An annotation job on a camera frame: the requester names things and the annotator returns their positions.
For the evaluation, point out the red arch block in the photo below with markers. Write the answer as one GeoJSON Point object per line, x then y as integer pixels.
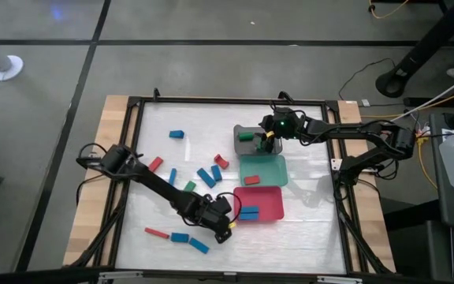
{"type": "Point", "coordinates": [221, 161]}

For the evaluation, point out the black metal table frame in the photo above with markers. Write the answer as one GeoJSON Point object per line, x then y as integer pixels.
{"type": "Point", "coordinates": [231, 100]}

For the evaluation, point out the blue rectangular block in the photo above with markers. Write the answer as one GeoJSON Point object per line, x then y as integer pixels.
{"type": "Point", "coordinates": [249, 209]}
{"type": "Point", "coordinates": [176, 134]}
{"type": "Point", "coordinates": [172, 176]}
{"type": "Point", "coordinates": [216, 173]}
{"type": "Point", "coordinates": [249, 216]}
{"type": "Point", "coordinates": [199, 245]}
{"type": "Point", "coordinates": [179, 237]}

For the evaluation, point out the black stand leg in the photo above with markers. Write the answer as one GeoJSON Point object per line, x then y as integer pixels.
{"type": "Point", "coordinates": [424, 47]}

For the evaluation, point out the red plastic tray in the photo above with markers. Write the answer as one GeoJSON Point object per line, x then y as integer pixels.
{"type": "Point", "coordinates": [268, 201]}

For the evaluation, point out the power strip with plugs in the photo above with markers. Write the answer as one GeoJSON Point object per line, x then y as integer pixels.
{"type": "Point", "coordinates": [422, 136]}

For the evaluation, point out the long green block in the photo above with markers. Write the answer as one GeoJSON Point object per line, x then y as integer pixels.
{"type": "Point", "coordinates": [189, 186]}

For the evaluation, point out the grey plastic tray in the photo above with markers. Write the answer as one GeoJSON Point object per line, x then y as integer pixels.
{"type": "Point", "coordinates": [250, 149]}

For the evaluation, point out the thin flat red block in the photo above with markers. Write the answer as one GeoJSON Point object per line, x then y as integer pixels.
{"type": "Point", "coordinates": [157, 233]}

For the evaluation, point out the black side desk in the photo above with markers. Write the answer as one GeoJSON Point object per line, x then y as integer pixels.
{"type": "Point", "coordinates": [440, 236]}

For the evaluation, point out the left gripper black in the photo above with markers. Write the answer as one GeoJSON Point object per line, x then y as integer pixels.
{"type": "Point", "coordinates": [207, 213]}

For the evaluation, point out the green plastic tray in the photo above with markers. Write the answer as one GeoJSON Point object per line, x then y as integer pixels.
{"type": "Point", "coordinates": [270, 169]}

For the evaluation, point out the long blue block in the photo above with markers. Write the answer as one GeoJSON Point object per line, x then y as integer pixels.
{"type": "Point", "coordinates": [206, 178]}

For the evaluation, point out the white metal bracket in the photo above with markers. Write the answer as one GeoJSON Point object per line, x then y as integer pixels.
{"type": "Point", "coordinates": [335, 163]}

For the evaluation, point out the green cylinder block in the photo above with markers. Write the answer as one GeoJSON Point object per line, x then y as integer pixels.
{"type": "Point", "coordinates": [246, 136]}

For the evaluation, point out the green arch block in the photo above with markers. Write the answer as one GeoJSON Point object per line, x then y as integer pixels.
{"type": "Point", "coordinates": [265, 146]}

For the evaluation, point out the red rectangular block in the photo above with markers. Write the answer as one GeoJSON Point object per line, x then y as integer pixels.
{"type": "Point", "coordinates": [155, 164]}
{"type": "Point", "coordinates": [251, 180]}

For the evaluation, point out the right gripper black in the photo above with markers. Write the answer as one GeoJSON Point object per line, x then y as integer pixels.
{"type": "Point", "coordinates": [284, 124]}

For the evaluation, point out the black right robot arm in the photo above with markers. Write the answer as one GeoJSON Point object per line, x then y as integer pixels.
{"type": "Point", "coordinates": [353, 129]}

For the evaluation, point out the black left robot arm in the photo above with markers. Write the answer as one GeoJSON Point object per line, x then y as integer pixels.
{"type": "Point", "coordinates": [152, 183]}

